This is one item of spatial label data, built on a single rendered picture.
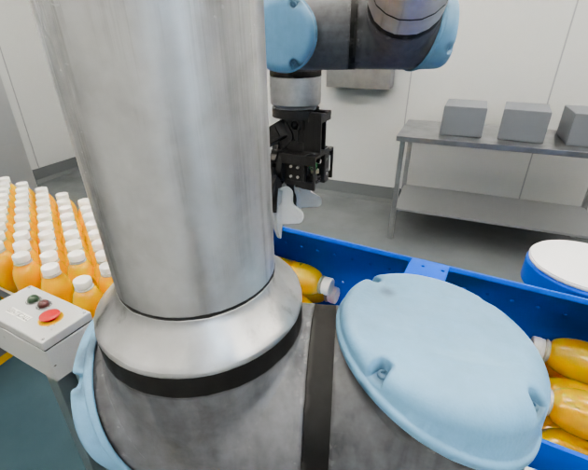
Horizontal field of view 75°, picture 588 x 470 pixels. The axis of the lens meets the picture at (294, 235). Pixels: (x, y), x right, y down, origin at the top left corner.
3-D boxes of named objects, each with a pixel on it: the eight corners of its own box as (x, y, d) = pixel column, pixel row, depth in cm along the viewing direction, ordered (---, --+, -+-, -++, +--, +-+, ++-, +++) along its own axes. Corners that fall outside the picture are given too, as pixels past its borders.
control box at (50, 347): (57, 382, 73) (40, 342, 68) (-2, 347, 81) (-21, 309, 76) (102, 349, 80) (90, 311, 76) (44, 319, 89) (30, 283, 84)
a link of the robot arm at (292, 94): (259, 76, 54) (287, 72, 60) (260, 110, 56) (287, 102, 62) (307, 79, 50) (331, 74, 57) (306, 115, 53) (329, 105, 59)
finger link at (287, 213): (296, 247, 61) (303, 190, 58) (264, 240, 63) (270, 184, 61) (304, 243, 63) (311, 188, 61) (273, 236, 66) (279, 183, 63)
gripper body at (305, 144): (313, 196, 58) (315, 114, 52) (264, 186, 61) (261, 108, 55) (332, 180, 64) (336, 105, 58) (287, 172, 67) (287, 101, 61)
